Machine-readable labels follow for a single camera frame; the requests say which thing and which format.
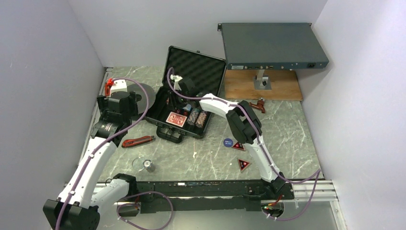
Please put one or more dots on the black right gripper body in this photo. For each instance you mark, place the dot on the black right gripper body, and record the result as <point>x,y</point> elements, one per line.
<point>184,100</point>

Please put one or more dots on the black filament spool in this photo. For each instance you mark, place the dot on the black filament spool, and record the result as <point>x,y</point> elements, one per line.
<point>145,97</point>

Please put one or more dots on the green orange chip stack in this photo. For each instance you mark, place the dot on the green orange chip stack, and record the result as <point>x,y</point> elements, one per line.
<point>193,116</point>

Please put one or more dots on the brass red valve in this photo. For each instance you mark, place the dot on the brass red valve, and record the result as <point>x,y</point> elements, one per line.
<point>259,105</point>

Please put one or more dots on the red triangle token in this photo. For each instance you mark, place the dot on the red triangle token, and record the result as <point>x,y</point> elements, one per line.
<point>238,146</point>
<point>243,164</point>

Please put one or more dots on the wooden base board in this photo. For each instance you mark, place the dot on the wooden base board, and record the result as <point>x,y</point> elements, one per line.
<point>284,85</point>

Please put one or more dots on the black poker set case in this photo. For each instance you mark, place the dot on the black poker set case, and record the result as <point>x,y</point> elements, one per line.
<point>187,76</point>

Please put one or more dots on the clear round lid left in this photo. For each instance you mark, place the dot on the clear round lid left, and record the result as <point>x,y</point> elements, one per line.
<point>138,164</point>

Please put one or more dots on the metal device stand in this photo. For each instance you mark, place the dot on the metal device stand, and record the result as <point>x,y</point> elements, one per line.
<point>261,80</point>

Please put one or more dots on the red black utility knife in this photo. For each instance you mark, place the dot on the red black utility knife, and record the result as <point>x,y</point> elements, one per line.
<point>129,143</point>

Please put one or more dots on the red adjustable wrench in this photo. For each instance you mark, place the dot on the red adjustable wrench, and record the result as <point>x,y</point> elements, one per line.
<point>107,87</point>

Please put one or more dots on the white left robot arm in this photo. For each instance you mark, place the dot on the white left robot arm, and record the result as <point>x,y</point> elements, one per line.
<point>77,207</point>

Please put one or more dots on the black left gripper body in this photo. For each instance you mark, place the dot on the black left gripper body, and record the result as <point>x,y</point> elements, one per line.
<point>133,111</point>

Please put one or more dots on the purple orange chip stack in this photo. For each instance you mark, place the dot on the purple orange chip stack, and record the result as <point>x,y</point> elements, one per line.
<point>200,121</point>

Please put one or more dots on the grey rack network device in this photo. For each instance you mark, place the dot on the grey rack network device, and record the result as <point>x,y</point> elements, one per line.
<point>280,46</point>

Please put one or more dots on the blue small blind button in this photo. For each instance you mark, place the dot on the blue small blind button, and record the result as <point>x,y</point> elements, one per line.
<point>228,142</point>

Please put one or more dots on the grey poker chip stack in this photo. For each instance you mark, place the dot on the grey poker chip stack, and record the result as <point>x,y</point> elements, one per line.
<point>149,166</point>

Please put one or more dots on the red playing card deck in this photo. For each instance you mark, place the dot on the red playing card deck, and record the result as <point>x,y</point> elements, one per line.
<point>176,119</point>

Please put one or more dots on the red triangle token upper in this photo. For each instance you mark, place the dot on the red triangle token upper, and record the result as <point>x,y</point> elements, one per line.
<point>238,146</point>

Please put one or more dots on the red triangle token lower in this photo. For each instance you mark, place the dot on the red triangle token lower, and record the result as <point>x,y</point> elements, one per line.
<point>243,164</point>

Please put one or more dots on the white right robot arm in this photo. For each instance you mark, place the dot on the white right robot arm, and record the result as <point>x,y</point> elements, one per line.
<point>244,126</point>

